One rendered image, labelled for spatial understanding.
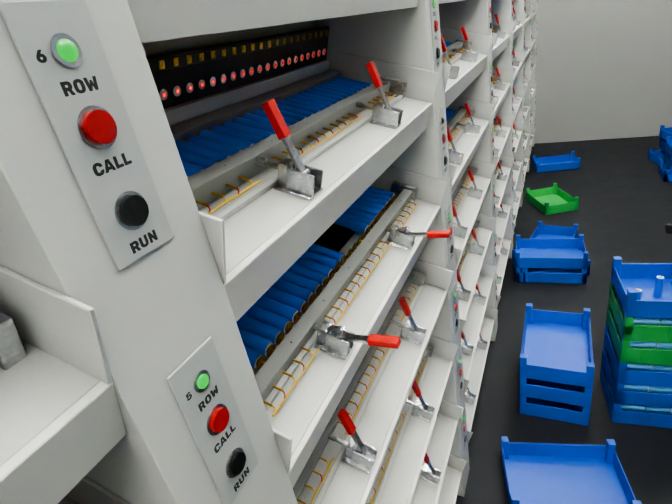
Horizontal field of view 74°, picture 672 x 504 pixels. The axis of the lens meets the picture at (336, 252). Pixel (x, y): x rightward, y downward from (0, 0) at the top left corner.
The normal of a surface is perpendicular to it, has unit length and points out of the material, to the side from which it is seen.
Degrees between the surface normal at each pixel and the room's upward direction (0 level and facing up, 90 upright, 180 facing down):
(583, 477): 0
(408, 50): 90
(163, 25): 108
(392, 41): 90
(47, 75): 90
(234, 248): 18
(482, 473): 0
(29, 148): 90
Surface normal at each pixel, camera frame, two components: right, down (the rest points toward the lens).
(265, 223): 0.11, -0.83
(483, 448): -0.18, -0.88
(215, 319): 0.90, 0.04
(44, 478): 0.91, 0.31
